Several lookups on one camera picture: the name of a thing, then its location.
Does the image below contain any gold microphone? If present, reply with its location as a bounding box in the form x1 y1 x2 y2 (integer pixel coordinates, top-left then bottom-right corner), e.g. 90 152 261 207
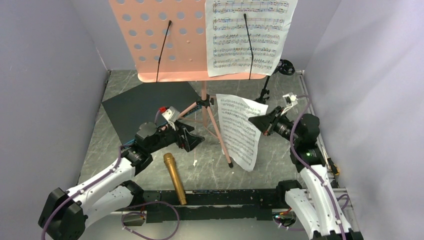
163 152 187 206

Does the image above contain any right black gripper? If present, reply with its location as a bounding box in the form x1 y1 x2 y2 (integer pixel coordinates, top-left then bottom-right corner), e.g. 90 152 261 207
249 106 301 145

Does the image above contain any purple cable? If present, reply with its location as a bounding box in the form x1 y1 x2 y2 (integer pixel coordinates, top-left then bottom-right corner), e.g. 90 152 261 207
40 109 181 240
271 94 350 240

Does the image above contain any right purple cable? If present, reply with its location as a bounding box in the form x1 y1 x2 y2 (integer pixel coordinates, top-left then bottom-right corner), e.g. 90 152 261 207
271 94 350 240

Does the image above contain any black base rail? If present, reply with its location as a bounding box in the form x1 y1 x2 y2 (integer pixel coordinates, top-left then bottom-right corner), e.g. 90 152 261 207
121 188 295 223

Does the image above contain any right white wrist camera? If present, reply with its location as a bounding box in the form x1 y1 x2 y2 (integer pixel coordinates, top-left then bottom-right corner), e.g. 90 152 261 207
280 92 298 115

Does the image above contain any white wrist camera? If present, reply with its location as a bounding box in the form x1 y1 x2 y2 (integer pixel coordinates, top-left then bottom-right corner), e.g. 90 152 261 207
280 92 298 115
159 106 180 131

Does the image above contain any pink music stand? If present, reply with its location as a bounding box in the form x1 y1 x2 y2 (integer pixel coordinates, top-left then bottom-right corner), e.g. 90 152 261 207
108 0 299 169

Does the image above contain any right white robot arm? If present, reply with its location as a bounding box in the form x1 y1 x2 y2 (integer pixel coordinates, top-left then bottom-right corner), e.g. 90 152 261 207
248 106 364 240

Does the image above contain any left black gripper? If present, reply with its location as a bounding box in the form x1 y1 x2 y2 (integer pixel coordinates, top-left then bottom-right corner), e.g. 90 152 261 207
147 119 205 154

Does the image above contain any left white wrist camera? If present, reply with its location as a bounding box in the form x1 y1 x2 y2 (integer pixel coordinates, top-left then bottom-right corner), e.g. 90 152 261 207
159 106 180 131

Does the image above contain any black microphone stand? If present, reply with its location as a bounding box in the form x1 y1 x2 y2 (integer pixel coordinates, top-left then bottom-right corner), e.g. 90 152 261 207
254 59 296 104

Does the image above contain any yellow black screwdriver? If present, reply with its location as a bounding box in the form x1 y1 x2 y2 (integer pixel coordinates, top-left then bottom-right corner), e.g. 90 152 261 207
327 157 340 176

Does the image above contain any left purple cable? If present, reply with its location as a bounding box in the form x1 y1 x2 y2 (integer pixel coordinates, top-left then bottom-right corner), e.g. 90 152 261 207
40 109 181 240

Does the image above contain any sheet music page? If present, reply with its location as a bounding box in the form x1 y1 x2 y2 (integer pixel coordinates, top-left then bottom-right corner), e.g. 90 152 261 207
204 0 298 77
216 94 268 172

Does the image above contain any black blue flat box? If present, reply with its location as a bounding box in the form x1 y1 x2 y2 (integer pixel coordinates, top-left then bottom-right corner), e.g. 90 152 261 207
102 82 200 144

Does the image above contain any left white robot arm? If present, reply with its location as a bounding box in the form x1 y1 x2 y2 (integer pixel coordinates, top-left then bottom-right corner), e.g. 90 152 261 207
38 121 205 240

